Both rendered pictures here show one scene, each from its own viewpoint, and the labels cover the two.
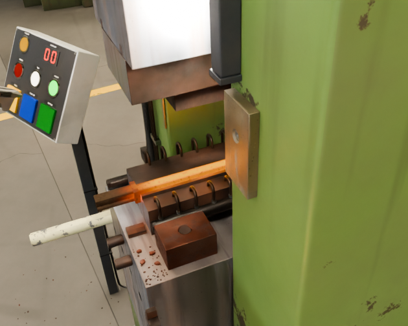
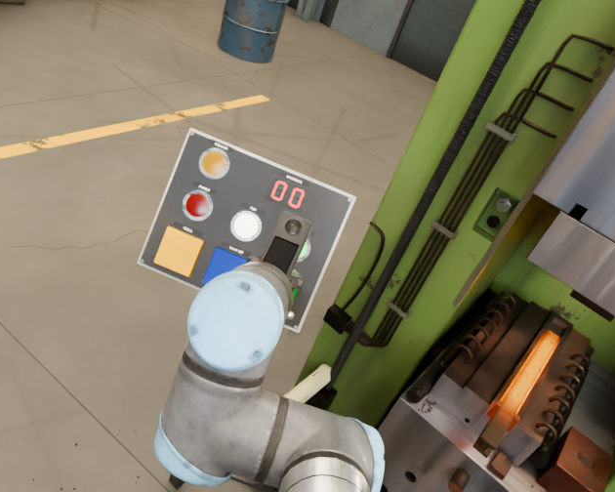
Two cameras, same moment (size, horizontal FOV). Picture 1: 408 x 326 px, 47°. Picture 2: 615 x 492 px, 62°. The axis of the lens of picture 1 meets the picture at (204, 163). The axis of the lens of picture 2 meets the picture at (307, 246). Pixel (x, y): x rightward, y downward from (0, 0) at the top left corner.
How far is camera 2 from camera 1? 1.15 m
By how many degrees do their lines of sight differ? 34
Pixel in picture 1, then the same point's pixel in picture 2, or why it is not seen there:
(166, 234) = (579, 473)
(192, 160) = (501, 348)
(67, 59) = (329, 205)
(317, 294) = not seen: outside the picture
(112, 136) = (55, 231)
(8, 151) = not seen: outside the picture
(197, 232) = (599, 461)
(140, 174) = (475, 383)
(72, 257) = (88, 442)
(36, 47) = (249, 174)
